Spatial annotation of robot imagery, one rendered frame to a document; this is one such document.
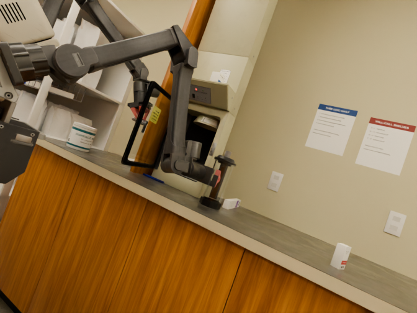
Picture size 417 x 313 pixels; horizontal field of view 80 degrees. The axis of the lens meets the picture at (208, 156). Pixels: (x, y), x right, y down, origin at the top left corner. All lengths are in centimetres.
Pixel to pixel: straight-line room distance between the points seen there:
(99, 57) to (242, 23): 94
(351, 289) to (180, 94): 78
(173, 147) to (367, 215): 114
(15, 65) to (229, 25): 112
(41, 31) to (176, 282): 92
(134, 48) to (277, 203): 118
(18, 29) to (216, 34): 98
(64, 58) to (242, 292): 86
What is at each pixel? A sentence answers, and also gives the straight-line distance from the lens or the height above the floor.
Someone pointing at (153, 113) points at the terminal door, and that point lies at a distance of 124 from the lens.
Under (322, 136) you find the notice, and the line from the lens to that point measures 163.
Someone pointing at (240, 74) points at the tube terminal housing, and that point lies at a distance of 136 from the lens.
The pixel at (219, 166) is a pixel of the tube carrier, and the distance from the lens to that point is 112.
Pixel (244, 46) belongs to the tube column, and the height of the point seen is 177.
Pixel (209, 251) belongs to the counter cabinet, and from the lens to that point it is 97.
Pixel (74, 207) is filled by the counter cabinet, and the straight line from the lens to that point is 141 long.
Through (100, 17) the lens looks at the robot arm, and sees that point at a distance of 129.
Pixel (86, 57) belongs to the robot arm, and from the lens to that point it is 73.
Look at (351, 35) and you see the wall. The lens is 188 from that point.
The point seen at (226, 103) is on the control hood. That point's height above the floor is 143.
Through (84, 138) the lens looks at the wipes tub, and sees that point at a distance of 161.
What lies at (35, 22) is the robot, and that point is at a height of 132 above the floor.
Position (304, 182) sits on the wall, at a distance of 158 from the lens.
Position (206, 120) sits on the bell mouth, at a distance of 136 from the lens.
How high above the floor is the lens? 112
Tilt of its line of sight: 1 degrees up
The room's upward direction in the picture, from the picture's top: 20 degrees clockwise
